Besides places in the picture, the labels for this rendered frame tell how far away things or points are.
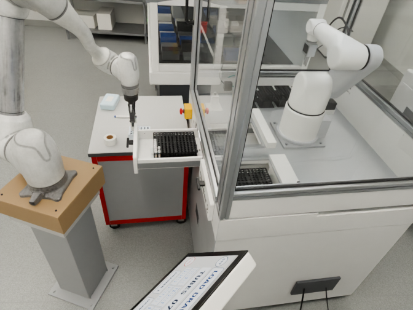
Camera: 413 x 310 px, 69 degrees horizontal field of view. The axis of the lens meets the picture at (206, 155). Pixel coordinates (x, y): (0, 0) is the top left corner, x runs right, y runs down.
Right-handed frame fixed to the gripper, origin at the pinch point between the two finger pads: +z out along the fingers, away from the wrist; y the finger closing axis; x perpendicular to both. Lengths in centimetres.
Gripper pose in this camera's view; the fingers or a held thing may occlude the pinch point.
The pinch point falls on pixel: (133, 123)
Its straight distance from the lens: 179.8
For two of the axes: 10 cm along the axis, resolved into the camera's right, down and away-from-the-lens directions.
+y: -1.2, -6.5, 7.5
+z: -0.8, 7.6, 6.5
